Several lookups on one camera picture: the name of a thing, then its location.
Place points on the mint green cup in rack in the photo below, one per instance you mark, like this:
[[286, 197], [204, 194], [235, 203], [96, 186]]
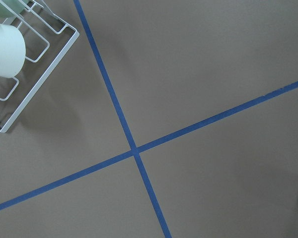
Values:
[[12, 51]]

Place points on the white wire cup rack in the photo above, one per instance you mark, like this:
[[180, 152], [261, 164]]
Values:
[[47, 39]]

